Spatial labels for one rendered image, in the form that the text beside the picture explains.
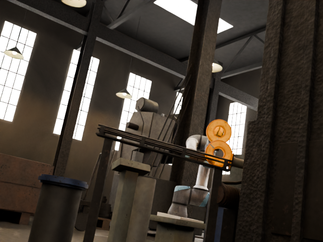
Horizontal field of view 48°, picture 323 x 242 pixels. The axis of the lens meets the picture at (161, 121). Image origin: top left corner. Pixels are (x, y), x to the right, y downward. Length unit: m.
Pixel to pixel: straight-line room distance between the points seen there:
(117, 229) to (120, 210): 0.12
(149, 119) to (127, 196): 5.46
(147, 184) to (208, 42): 4.03
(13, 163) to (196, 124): 2.79
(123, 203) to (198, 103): 3.41
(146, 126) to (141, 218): 5.62
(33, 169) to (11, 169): 0.22
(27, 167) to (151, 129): 4.22
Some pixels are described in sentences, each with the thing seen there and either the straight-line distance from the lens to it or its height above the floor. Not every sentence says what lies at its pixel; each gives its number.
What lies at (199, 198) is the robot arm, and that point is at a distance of 2.82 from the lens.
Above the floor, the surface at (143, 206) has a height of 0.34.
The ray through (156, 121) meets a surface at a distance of 7.80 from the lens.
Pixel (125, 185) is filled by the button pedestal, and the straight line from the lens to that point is 2.42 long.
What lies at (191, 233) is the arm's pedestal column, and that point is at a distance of 2.85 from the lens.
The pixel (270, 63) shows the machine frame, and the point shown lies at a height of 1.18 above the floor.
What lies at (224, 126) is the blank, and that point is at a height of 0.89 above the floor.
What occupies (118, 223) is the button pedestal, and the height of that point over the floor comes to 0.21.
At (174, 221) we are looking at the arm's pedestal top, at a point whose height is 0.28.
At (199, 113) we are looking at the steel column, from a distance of 5.58.
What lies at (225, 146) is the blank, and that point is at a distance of 2.18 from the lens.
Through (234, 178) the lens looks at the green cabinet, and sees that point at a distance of 6.22.
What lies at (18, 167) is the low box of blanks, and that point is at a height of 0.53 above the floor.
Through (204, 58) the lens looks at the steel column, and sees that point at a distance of 5.87.
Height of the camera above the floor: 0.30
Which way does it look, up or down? 14 degrees up
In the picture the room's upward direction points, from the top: 10 degrees clockwise
